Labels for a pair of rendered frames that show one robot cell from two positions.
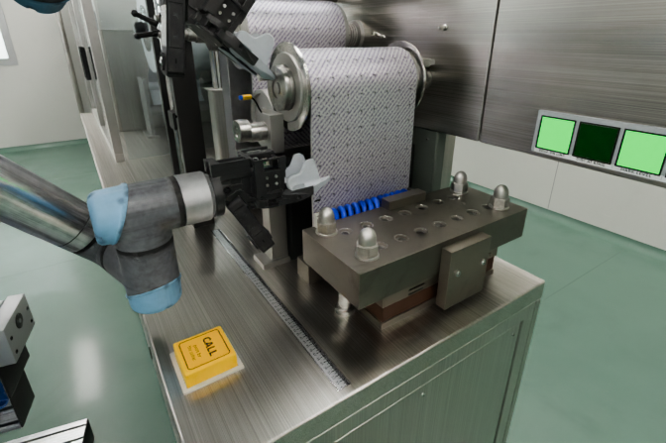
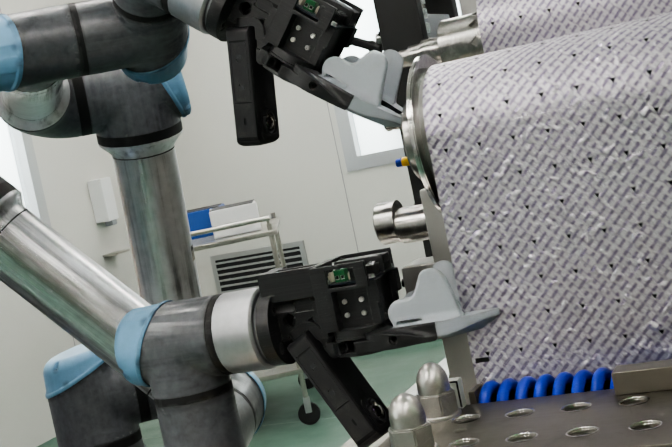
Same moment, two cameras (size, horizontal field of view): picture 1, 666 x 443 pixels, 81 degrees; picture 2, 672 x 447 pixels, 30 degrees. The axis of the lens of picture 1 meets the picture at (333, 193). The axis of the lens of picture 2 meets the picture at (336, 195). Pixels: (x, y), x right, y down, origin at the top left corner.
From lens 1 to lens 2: 0.80 m
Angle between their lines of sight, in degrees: 58
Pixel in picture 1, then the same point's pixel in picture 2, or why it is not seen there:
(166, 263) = (198, 426)
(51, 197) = not seen: hidden behind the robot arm
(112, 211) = (131, 334)
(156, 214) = (176, 344)
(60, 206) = not seen: hidden behind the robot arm
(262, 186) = (328, 315)
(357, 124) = (550, 195)
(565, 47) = not seen: outside the picture
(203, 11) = (266, 44)
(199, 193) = (233, 319)
